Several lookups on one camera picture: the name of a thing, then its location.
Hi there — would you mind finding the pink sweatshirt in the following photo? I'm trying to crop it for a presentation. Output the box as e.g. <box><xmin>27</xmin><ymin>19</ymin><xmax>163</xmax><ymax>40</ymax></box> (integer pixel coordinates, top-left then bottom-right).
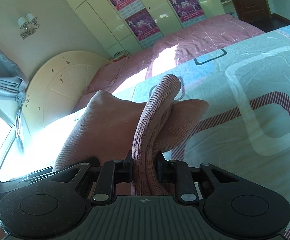
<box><xmin>53</xmin><ymin>74</ymin><xmax>208</xmax><ymax>196</ymax></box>

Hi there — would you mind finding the light blue patterned bedsheet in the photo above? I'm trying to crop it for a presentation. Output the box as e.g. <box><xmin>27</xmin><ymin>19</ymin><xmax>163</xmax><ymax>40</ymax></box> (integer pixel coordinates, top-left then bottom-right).
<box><xmin>6</xmin><ymin>25</ymin><xmax>290</xmax><ymax>239</ymax></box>

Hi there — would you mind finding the blue grey curtain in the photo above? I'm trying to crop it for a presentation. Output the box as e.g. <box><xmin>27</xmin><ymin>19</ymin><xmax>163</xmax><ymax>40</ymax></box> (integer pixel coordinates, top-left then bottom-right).
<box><xmin>0</xmin><ymin>50</ymin><xmax>29</xmax><ymax>154</ymax></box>

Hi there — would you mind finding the cream round headboard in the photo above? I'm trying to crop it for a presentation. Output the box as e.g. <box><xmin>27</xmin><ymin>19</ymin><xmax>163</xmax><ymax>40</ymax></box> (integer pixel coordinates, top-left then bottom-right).
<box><xmin>22</xmin><ymin>50</ymin><xmax>109</xmax><ymax>135</ymax></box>

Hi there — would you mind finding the pink bed cover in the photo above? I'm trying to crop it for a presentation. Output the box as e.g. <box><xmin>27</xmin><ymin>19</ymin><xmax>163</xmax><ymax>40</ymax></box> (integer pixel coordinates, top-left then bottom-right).
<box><xmin>73</xmin><ymin>14</ymin><xmax>264</xmax><ymax>112</ymax></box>

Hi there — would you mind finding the lower left pink poster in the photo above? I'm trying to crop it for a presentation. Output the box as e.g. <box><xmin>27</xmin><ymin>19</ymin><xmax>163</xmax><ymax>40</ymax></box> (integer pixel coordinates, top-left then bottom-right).
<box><xmin>125</xmin><ymin>15</ymin><xmax>162</xmax><ymax>49</ymax></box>

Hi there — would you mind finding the cream wardrobe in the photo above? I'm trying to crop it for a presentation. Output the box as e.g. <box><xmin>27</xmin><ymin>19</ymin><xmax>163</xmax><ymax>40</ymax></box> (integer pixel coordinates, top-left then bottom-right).
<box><xmin>65</xmin><ymin>0</ymin><xmax>225</xmax><ymax>56</ymax></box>

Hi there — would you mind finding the lower right pink poster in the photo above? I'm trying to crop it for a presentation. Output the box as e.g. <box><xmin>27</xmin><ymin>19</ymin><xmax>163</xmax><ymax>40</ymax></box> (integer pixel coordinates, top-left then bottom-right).
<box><xmin>169</xmin><ymin>0</ymin><xmax>206</xmax><ymax>28</ymax></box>

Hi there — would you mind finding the wall lamp sconce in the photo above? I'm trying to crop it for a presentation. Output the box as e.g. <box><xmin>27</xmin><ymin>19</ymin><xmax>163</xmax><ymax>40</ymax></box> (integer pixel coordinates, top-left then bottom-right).
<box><xmin>17</xmin><ymin>12</ymin><xmax>40</xmax><ymax>40</ymax></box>

